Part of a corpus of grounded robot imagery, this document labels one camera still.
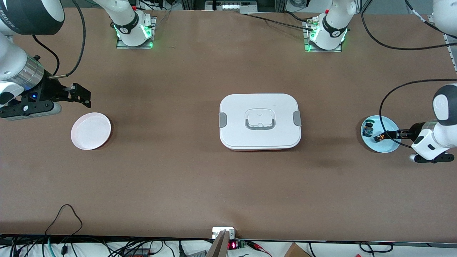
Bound light blue round plate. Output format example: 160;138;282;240
361;115;401;153

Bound pink round plate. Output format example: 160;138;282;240
71;112;112;151

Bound brown cardboard box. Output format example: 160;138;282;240
284;243;312;257

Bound red and black clip leads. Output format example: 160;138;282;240
246;241;272;257

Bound small white box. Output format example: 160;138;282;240
212;227;235;239

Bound aluminium profile bar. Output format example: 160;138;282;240
206;230;231;257

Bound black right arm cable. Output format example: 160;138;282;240
48;0;86;80

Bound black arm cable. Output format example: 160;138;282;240
360;0;457;148
48;0;86;80

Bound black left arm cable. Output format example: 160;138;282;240
360;0;457;148

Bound aluminium edge rail with bracket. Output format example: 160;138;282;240
428;14;457;72

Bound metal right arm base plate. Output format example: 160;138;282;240
116;16;157;50

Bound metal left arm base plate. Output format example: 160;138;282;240
303;20;343;53

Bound thin black looped cable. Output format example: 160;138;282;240
45;204;83;236

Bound black coiled cable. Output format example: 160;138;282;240
359;242;394;253

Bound long black table cable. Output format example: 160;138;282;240
239;12;316;31

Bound aluminium frame with white label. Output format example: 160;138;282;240
205;0;257;13

